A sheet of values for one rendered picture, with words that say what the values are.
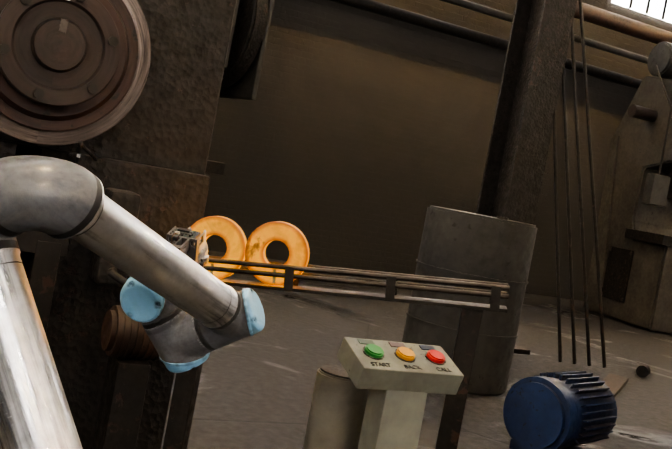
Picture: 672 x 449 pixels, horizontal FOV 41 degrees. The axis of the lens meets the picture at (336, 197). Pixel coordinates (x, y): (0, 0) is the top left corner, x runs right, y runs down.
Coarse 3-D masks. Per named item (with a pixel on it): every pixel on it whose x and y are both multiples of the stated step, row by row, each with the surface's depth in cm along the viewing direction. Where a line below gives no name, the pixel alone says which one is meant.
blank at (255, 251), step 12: (264, 228) 219; (276, 228) 219; (288, 228) 219; (252, 240) 220; (264, 240) 219; (288, 240) 218; (300, 240) 218; (252, 252) 220; (264, 252) 221; (300, 252) 218; (288, 264) 218; (300, 264) 218; (264, 276) 219
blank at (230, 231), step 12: (216, 216) 221; (192, 228) 222; (204, 228) 221; (216, 228) 221; (228, 228) 221; (240, 228) 222; (228, 240) 221; (240, 240) 220; (228, 252) 221; (240, 252) 220; (216, 264) 221; (228, 264) 221; (216, 276) 221
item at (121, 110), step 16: (128, 0) 220; (144, 16) 222; (144, 32) 223; (144, 48) 223; (144, 64) 224; (144, 80) 224; (128, 96) 223; (112, 112) 221; (0, 128) 210; (16, 128) 212; (32, 128) 213; (80, 128) 218; (96, 128) 220; (48, 144) 215; (64, 144) 217
